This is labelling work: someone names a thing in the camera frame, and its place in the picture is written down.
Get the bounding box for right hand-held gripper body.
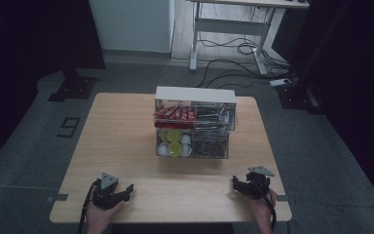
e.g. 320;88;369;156
242;165;276;200

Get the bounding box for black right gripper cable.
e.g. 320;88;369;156
254;180;278;233

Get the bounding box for black stand base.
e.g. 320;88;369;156
47;67;98;103

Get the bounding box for person's left hand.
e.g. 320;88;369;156
86;189;127;228

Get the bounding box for person's right hand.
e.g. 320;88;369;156
244;188;278;219

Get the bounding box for white metal frame desk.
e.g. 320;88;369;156
186;0;311;77

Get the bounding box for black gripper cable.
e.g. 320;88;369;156
77;178;101;234
254;180;278;233

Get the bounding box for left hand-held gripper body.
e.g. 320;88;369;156
92;172;127;211

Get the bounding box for black floor cables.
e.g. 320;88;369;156
195;6;298;90

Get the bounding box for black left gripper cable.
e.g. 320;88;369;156
77;178;101;234

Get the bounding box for stack of red packets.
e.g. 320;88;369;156
153;104;198;130

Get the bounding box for white power strip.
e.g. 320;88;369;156
269;77;292;88

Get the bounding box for clear organizer with white top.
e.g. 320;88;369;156
154;85;238;160

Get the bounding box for grey tape strip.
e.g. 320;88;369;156
276;194;296;204
46;193;69;204

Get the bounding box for stack of dark packets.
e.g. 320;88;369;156
196;106;234;130

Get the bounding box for pile of dark sachets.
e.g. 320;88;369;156
192;131;229;158

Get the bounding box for black stand with base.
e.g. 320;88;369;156
276;0;355;115

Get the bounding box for white cabinet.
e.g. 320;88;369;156
88;0;176;54

